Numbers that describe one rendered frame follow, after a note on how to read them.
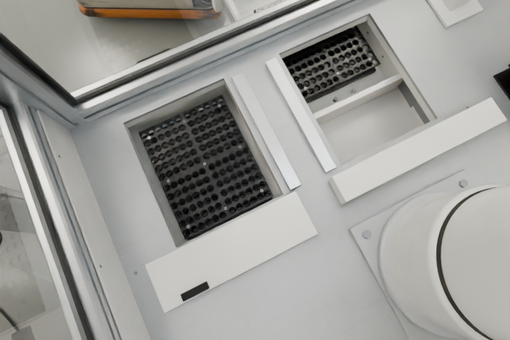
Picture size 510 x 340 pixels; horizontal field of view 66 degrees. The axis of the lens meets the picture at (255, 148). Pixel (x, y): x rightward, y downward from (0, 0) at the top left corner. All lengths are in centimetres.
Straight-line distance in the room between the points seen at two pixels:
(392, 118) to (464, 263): 47
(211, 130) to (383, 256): 38
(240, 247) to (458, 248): 33
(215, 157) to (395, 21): 44
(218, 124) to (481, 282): 50
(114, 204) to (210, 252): 18
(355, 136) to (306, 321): 38
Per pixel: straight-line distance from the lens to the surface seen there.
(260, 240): 66
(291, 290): 68
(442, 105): 80
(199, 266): 66
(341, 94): 87
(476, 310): 51
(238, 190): 72
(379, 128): 87
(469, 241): 47
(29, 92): 65
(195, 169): 74
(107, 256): 66
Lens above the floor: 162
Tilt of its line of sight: 75 degrees down
